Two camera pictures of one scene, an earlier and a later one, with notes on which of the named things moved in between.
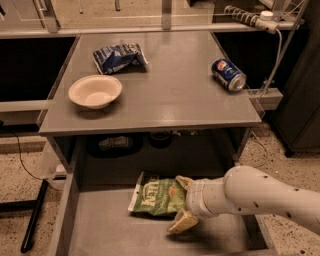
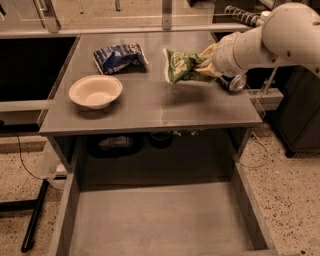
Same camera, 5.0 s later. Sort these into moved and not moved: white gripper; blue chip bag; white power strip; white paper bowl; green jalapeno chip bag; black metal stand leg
Moved: white gripper; green jalapeno chip bag
Not moved: blue chip bag; white power strip; white paper bowl; black metal stand leg
